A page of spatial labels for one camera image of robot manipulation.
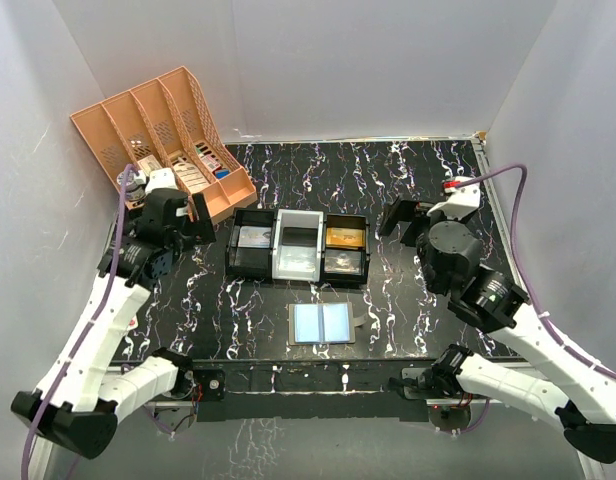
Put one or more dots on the white label cards stack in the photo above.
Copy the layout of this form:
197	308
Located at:
190	175

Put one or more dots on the dark patterned card in tray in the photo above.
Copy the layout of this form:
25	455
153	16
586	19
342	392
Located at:
343	261

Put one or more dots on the blue small item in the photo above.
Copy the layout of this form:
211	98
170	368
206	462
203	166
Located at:
222	173

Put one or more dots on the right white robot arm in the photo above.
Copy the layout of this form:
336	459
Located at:
573	392

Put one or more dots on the orange plastic desk organizer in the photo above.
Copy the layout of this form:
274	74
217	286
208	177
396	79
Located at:
166	117

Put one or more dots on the grey leather card holder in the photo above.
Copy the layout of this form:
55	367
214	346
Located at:
323	323

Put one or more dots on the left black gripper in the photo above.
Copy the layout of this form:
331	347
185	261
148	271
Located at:
198	231

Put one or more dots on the gold card in tray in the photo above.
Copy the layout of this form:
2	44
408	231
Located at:
345	238

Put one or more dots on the black and white tray set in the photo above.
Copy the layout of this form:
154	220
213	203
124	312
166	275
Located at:
290	263

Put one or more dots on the white pink box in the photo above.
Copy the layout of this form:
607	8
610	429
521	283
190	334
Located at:
149	164

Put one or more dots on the small round patterned tin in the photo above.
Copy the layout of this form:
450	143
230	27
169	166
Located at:
135	185

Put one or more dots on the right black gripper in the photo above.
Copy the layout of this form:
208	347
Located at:
404	211

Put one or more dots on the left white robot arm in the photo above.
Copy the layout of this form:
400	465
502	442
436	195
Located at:
73	405

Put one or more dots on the cards in black tray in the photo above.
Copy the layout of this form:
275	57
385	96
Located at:
254	237

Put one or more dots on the black card in white tray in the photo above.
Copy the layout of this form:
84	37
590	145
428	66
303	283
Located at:
299	237

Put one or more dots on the small pink white packet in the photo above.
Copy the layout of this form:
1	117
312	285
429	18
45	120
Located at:
208	158

